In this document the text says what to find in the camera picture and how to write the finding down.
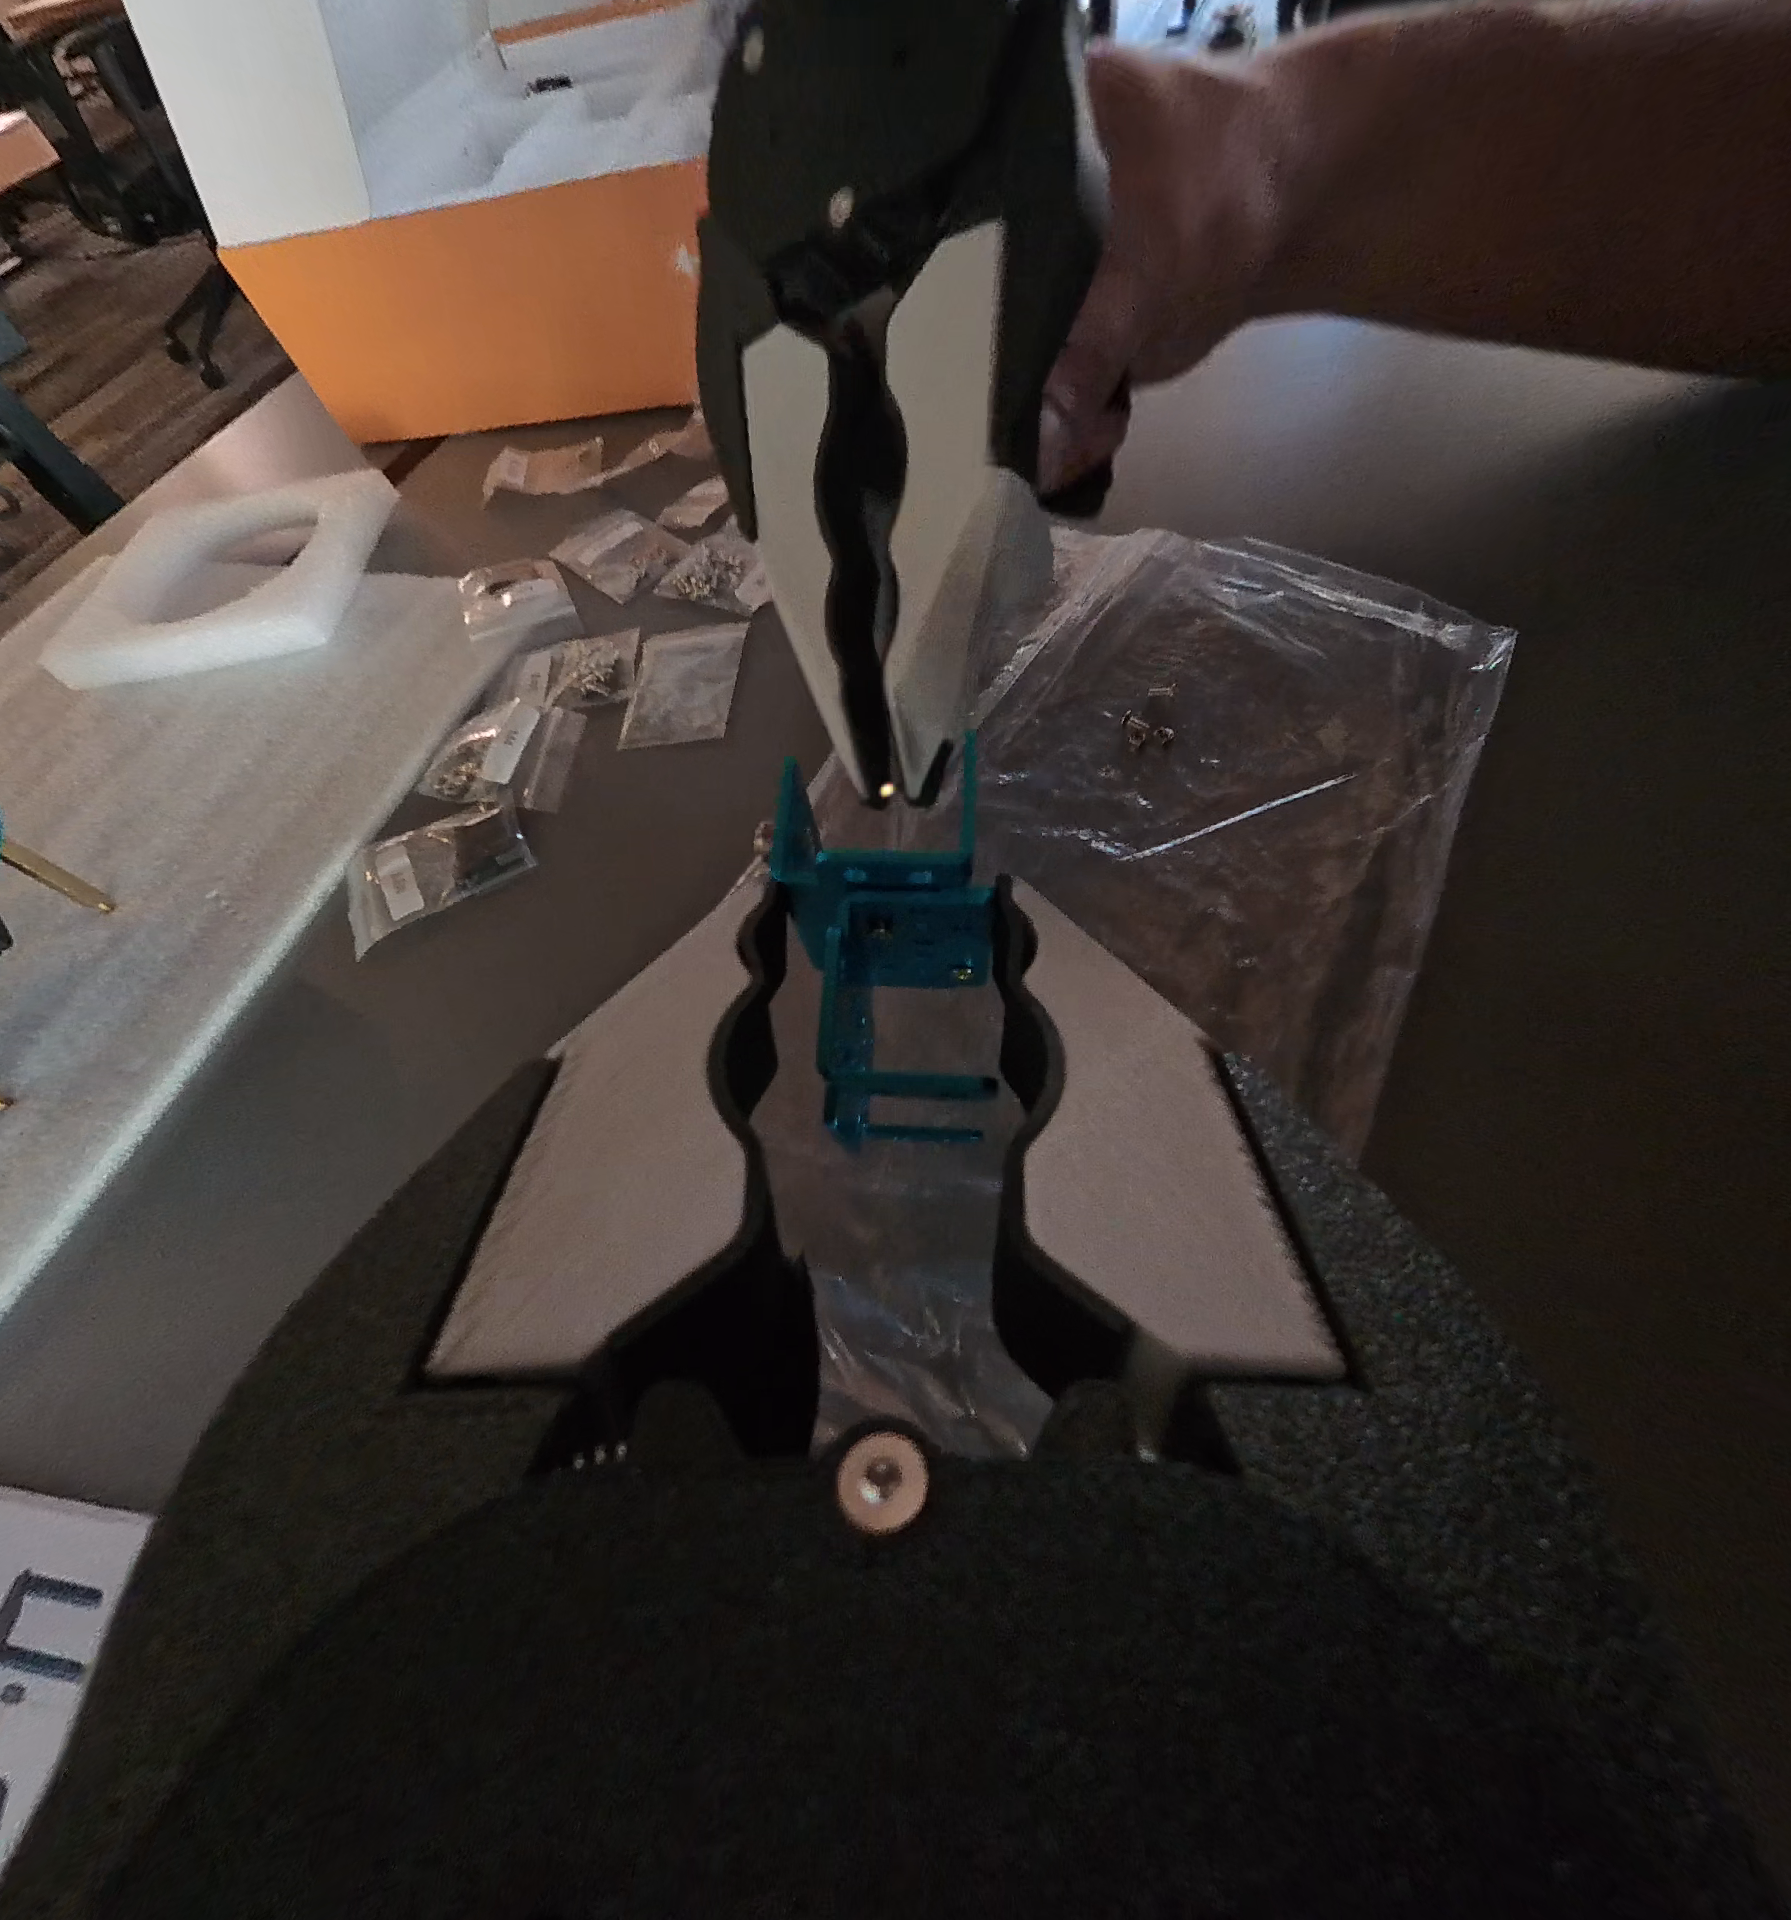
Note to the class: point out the person's right hand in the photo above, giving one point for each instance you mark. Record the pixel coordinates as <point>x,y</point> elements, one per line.
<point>1181,211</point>

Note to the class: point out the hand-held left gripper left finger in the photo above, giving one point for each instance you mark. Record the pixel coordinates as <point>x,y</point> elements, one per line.
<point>609,1201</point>

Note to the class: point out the person's right forearm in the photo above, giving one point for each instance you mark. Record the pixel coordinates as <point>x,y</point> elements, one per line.
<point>1554,180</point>

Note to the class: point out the white instruction booklet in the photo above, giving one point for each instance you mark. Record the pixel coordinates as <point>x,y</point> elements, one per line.
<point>25,1546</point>

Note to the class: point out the white foam frame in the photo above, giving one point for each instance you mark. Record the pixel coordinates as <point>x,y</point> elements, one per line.
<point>116,630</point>

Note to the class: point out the dark grey desk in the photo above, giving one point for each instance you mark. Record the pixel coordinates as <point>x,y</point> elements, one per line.
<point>1615,721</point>

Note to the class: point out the pile of small screw bags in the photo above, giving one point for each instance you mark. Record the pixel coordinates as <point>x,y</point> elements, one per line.
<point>686,683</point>

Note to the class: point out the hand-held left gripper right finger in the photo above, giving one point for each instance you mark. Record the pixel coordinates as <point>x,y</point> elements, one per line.
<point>1164,1201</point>

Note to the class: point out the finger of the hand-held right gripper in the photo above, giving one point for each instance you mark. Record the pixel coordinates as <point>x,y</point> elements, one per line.
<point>797,496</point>
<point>955,450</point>

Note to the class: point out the white foam slab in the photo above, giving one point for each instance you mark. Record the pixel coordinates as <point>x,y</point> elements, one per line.
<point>160,841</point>

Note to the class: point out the blue metal bracket assembly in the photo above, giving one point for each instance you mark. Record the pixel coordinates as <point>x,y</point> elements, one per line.
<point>896,872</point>

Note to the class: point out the orange cardboard box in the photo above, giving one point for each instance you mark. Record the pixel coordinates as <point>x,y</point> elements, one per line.
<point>505,300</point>

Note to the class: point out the large clear plastic bag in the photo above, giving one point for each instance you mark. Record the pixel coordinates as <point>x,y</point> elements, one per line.
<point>1286,841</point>

